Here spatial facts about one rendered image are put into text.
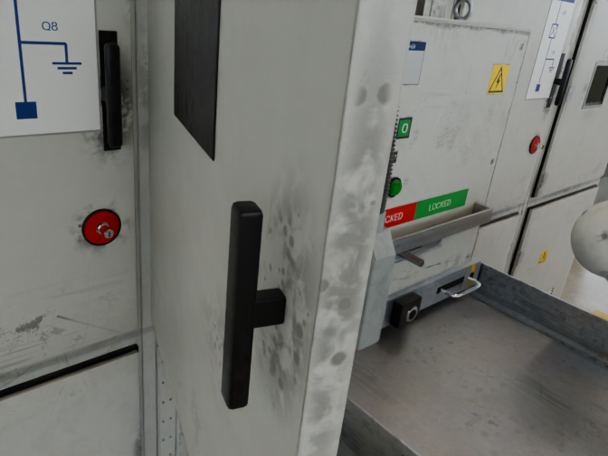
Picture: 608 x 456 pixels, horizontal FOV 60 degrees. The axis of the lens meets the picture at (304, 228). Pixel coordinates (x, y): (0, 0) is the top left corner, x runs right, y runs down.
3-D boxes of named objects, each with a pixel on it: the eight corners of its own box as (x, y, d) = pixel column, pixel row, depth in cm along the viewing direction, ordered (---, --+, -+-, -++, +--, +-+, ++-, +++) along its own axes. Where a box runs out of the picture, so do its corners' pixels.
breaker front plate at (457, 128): (472, 269, 112) (536, 33, 93) (303, 343, 82) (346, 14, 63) (467, 266, 113) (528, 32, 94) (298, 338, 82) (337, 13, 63)
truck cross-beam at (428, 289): (475, 284, 116) (482, 260, 113) (287, 374, 81) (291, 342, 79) (456, 274, 119) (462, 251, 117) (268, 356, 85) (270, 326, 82)
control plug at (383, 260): (380, 341, 77) (402, 232, 70) (357, 353, 74) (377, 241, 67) (343, 316, 82) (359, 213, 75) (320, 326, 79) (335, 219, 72)
